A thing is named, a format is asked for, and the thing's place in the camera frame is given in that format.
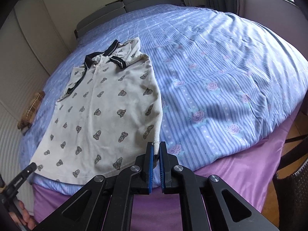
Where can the dark wicker basket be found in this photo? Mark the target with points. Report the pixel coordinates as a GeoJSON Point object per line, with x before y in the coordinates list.
{"type": "Point", "coordinates": [291, 194]}

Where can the purple bed sheet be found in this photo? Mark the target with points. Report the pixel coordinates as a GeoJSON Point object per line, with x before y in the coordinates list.
{"type": "Point", "coordinates": [216, 197]}

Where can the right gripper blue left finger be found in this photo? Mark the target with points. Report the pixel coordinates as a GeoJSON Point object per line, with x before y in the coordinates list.
{"type": "Point", "coordinates": [136, 179]}

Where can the grey padded headboard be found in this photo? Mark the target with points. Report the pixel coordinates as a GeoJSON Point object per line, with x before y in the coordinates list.
{"type": "Point", "coordinates": [115, 9]}

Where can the blue striped floral duvet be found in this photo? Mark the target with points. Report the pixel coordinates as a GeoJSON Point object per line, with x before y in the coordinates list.
{"type": "Point", "coordinates": [225, 82]}

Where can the white patterned polo shirt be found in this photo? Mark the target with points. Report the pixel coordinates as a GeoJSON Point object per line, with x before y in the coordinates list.
{"type": "Point", "coordinates": [109, 110]}

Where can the beige louvered wardrobe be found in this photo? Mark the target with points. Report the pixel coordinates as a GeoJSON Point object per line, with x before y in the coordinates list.
{"type": "Point", "coordinates": [31, 50]}

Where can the person's left hand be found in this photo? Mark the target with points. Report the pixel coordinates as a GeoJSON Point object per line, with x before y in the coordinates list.
{"type": "Point", "coordinates": [26, 219]}

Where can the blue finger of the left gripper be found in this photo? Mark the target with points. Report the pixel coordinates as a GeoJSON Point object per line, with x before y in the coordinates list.
{"type": "Point", "coordinates": [18, 181]}

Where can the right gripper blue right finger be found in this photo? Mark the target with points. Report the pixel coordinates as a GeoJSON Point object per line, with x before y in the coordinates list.
{"type": "Point", "coordinates": [177, 179]}

